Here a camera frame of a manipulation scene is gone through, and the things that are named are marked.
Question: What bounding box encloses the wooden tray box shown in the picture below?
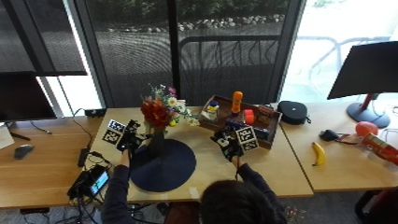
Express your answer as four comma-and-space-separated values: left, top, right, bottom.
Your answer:
199, 94, 284, 150

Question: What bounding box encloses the dark blue box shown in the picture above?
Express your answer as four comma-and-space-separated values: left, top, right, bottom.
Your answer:
225, 119, 272, 141

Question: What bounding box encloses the black monitor with red stand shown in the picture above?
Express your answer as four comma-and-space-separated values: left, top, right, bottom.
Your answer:
327, 40, 398, 129

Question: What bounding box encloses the white bottle with blue cap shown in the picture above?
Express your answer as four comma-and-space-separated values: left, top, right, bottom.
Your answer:
205, 100, 220, 121

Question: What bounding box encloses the black socket box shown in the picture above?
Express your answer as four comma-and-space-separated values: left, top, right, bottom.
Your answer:
84, 107, 107, 119

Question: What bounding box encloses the orange bottle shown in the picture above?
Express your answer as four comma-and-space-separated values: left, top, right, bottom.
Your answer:
231, 91, 244, 115

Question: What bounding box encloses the person's right hand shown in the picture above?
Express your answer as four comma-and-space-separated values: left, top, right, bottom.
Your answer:
211, 126, 247, 162

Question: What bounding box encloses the red snack can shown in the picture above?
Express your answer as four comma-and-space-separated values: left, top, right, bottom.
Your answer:
361, 133, 398, 166

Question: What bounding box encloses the dark glass vase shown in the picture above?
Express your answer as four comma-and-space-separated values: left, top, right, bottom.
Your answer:
148, 126, 167, 159

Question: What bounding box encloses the black power brick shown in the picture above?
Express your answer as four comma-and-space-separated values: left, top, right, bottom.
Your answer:
78, 147, 91, 168

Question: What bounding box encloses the grey computer mouse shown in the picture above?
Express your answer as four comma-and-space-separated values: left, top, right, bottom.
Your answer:
12, 144, 36, 161

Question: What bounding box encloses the black power adapter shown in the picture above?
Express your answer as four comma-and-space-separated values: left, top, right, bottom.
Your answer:
319, 129, 341, 143

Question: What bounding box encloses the red cup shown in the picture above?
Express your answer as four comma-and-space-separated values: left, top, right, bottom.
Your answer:
243, 108, 256, 126

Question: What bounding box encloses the black cable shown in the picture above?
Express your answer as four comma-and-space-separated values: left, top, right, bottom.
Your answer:
71, 107, 95, 149

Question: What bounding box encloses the orange ball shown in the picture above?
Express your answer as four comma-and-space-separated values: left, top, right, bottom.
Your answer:
354, 120, 380, 138

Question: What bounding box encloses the round dark blue mat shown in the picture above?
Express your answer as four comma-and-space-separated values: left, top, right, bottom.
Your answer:
130, 138, 199, 193

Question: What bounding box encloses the white marker cube on glove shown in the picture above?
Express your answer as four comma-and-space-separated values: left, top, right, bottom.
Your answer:
102, 119, 127, 146
236, 125, 260, 153

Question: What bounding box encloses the person's left hand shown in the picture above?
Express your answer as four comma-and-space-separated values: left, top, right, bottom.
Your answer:
116, 119, 147, 153

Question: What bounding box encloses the the person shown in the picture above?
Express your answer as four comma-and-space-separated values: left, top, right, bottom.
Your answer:
100, 148, 289, 224

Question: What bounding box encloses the white marker cube on right glove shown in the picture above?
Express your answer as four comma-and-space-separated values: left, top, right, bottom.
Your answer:
236, 125, 260, 153

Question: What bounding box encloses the white marker cube on left glove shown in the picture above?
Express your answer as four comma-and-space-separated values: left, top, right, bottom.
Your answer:
102, 119, 127, 146

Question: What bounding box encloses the yellow banana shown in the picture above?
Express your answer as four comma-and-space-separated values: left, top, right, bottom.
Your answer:
312, 141, 328, 167

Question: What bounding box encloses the black pen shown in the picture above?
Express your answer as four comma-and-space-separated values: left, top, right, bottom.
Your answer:
10, 132, 32, 142

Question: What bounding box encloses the bouquet of mixed flowers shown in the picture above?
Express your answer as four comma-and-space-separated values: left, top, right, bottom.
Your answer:
140, 83, 201, 135

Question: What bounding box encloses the brown printed packet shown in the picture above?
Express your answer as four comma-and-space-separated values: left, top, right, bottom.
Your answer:
256, 105, 275, 126

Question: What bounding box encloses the black round case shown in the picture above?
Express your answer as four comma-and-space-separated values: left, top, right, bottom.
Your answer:
276, 100, 312, 126

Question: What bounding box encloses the black device with screen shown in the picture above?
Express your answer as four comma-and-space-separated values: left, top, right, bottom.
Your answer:
67, 163, 112, 201

